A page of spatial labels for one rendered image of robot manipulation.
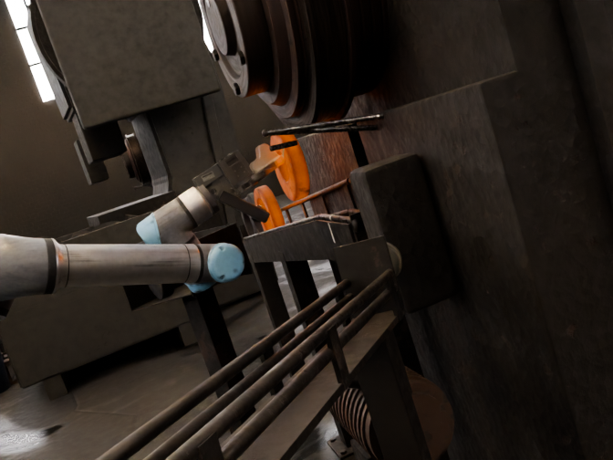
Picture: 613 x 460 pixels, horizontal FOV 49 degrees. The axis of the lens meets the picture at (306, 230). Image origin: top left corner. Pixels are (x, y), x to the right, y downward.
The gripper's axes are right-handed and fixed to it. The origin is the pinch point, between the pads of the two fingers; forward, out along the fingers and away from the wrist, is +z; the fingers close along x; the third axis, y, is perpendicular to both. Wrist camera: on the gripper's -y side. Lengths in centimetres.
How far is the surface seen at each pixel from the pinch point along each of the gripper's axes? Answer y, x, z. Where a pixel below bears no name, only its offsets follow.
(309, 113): 6.2, -28.6, 1.0
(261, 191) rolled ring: -7.6, 47.5, -0.5
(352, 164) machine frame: -7.7, -14.1, 7.4
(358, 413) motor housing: -30, -59, -25
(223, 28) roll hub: 26.5, -25.4, -3.1
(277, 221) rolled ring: -16.9, 42.9, -2.1
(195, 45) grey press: 64, 243, 48
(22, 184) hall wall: 122, 978, -148
